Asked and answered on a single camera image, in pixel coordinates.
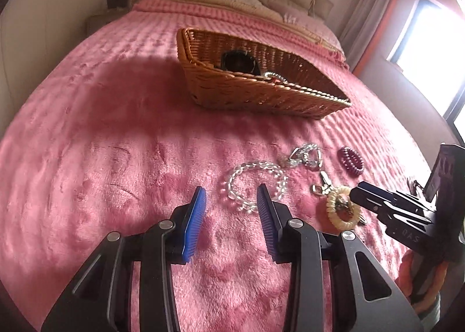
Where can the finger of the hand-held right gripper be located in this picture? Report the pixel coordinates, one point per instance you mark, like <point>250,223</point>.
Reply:
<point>403,221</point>
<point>370,196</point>

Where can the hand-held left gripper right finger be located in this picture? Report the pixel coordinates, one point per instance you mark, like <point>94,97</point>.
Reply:
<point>267,219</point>

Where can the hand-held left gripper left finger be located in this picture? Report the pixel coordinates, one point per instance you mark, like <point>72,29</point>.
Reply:
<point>194,221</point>

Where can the brown wicker basket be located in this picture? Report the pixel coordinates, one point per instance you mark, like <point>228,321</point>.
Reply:
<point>250,74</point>

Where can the person's right hand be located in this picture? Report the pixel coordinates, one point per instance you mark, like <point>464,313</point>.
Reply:
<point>428,288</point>

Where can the silver metal clasp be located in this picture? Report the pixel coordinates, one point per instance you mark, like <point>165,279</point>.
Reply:
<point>321,186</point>

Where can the pink plush blanket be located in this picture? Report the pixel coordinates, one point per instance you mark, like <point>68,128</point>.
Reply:
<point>109,135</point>

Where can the silver bangle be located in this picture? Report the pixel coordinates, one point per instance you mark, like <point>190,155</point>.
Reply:
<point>276,77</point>

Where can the window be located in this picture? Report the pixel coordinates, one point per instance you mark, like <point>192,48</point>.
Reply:
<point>421,30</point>

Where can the white and orange curtain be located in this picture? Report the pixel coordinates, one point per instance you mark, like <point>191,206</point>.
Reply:
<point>377,16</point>

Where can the pink pillow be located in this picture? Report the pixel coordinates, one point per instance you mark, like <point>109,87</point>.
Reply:
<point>308,25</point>

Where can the beige nightstand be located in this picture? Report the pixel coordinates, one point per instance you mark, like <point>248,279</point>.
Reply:
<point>105,19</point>

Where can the dark small box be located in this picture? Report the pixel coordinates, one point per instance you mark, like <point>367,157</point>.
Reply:
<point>117,1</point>

